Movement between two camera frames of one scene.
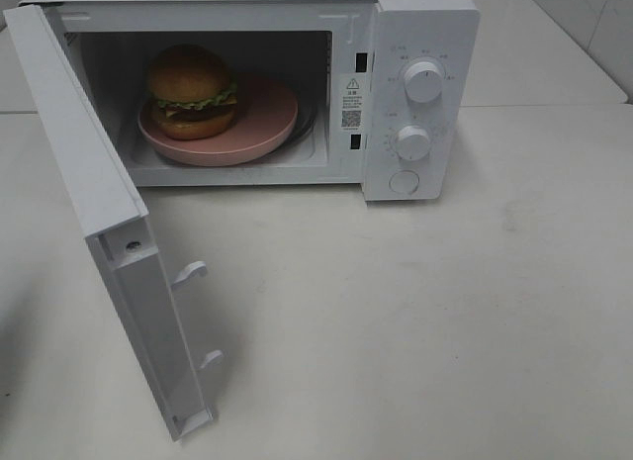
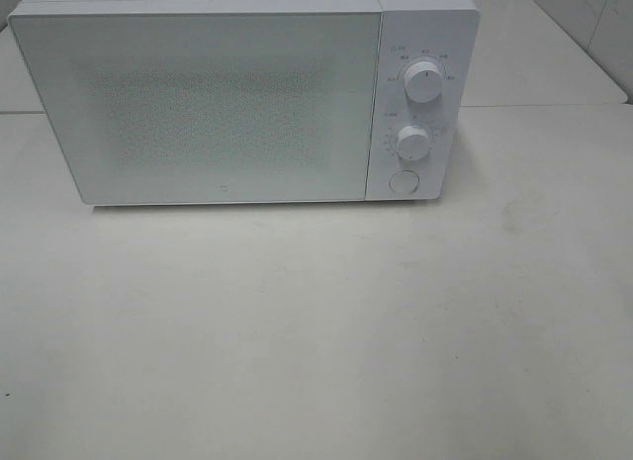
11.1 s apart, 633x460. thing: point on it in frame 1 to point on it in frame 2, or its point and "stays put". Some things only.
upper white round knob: x=423 y=81 stays put
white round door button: x=405 y=182 stays put
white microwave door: x=99 y=185 to x=210 y=107
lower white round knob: x=413 y=142 stays put
